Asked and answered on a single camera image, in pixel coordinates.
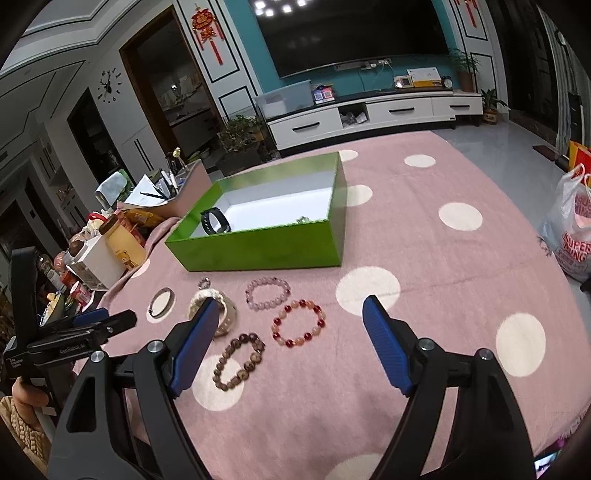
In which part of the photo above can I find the person's left hand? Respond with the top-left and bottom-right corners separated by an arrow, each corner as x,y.
12,377 -> 49,422

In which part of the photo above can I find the pink bead bracelet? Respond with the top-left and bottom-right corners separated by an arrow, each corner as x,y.
244,276 -> 293,313

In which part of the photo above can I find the red orange bead bracelet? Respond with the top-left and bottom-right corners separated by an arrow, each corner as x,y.
270,298 -> 328,349

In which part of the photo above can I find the clear plastic storage bin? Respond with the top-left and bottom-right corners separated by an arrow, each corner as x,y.
256,80 -> 315,120

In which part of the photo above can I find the potted plant right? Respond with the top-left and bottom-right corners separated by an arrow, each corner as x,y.
449,48 -> 479,93

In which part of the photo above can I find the yellow white box on cabinet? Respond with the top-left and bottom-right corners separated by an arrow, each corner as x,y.
407,67 -> 442,88

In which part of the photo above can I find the yellow snack bag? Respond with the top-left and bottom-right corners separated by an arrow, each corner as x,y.
122,208 -> 164,228

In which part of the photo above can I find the black wall clock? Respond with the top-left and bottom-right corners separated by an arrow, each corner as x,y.
96,67 -> 122,104

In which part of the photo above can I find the brown bead bracelet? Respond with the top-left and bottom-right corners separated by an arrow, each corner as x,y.
211,332 -> 267,393

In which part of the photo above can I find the gold figurine ornament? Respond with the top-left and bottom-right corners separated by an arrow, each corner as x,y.
172,147 -> 184,171

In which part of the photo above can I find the silver bangle bracelet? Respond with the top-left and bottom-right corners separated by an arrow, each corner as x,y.
147,286 -> 177,320

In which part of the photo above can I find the large black television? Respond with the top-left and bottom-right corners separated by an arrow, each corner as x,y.
250,0 -> 448,77

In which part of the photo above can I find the grey folded cloth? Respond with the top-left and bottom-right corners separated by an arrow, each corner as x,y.
95,171 -> 127,210

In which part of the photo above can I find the pink desk organizer bin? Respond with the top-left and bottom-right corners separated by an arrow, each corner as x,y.
116,160 -> 211,219

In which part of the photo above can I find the cream white wrist watch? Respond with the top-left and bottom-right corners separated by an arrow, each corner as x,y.
187,288 -> 238,338

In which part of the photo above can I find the white tv cabinet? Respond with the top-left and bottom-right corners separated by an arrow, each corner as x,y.
267,91 -> 484,150

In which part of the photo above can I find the black smart watch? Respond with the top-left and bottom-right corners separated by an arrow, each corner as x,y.
200,207 -> 231,235

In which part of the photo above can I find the white plastic shopping bag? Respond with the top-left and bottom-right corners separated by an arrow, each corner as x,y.
539,164 -> 590,283

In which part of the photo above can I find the green cardboard box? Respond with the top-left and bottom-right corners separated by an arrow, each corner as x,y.
165,152 -> 348,272

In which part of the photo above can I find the yellow bottle brown cap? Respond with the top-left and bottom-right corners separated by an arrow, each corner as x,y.
99,215 -> 146,270

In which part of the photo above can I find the pink polka dot tablecloth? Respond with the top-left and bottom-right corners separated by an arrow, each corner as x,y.
73,130 -> 591,480

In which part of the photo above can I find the white cardboard box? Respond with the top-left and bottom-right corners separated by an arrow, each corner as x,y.
65,236 -> 125,291

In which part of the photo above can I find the potted green plant left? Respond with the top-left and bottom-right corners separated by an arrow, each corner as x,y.
216,115 -> 270,177

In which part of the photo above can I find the white paper sheet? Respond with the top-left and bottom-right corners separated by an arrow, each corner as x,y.
123,175 -> 167,207

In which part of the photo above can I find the red chinese knot decoration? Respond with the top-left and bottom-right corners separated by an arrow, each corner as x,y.
190,5 -> 225,65

